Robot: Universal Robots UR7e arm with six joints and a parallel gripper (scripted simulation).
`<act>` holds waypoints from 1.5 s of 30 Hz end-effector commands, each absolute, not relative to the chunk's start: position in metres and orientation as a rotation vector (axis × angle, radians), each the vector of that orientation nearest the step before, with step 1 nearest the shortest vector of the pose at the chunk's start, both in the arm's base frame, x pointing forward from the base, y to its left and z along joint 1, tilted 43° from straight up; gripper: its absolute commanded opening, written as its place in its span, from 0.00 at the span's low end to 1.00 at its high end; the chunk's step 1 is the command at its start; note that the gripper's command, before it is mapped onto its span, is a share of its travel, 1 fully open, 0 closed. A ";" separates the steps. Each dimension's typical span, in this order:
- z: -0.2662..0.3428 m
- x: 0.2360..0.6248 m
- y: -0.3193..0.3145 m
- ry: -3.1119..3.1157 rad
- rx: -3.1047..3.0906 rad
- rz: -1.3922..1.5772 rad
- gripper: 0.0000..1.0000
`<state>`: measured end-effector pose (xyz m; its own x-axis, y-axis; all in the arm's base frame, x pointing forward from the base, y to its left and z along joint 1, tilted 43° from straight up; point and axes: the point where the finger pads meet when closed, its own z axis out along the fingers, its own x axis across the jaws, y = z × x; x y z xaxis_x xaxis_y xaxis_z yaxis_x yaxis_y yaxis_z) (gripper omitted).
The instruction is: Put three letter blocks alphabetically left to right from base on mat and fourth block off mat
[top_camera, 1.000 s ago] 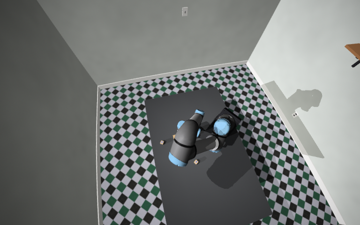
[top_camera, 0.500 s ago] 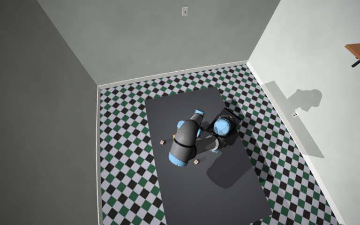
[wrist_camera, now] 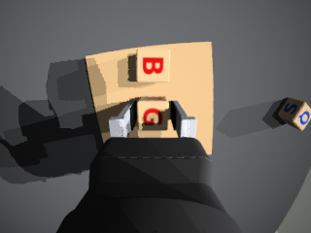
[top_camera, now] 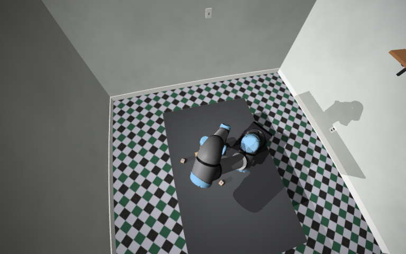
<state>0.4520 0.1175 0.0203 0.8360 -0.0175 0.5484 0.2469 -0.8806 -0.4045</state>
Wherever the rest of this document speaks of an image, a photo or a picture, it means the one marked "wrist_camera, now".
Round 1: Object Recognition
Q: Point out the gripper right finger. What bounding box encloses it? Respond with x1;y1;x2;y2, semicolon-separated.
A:
170;100;197;138

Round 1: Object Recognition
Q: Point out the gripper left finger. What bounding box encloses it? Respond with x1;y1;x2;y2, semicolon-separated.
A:
108;101;137;138

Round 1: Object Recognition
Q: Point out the wooden letter block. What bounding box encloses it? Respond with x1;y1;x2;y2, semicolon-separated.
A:
137;96;169;131
278;98;311;131
136;49;170;83

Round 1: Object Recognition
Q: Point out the tan flat mat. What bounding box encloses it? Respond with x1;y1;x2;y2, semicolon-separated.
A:
86;42;213;154

